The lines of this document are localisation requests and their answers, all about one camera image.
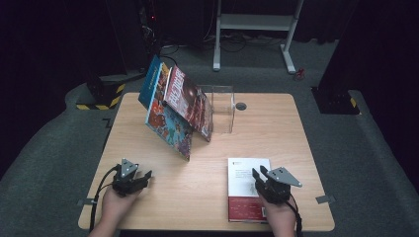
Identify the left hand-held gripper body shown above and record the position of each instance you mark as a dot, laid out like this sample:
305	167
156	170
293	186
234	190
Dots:
123	184

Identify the person's right hand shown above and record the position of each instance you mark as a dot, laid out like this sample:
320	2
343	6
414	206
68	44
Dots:
281	220

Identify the dark equipment rack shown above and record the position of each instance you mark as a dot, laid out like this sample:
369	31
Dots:
150	29

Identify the thin glossy magazine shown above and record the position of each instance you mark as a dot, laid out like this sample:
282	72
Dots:
189	100

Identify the dark blue picture book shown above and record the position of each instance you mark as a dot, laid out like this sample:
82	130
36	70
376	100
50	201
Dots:
150	84

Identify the grey tape piece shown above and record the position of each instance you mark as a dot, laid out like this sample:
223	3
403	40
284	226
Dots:
86	201
324	198

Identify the round table grommet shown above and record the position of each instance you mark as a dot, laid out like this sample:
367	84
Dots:
241	106

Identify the black stand with striped base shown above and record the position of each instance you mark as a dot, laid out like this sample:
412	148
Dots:
105	92
334	102

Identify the light blue picture book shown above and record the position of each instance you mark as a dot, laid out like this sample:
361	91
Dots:
168	128

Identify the small red floor object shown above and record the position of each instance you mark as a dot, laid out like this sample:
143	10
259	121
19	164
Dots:
299	74

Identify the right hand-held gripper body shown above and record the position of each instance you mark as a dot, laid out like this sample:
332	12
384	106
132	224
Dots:
276	192

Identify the clear acrylic book rack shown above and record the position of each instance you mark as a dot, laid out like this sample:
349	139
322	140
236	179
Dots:
224	108

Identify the person's left hand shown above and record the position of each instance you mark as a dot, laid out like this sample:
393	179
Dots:
115	209

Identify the white metal desk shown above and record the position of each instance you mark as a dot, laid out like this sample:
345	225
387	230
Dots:
257	21

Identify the white and red book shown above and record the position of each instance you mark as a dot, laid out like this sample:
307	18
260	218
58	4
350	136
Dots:
245	174

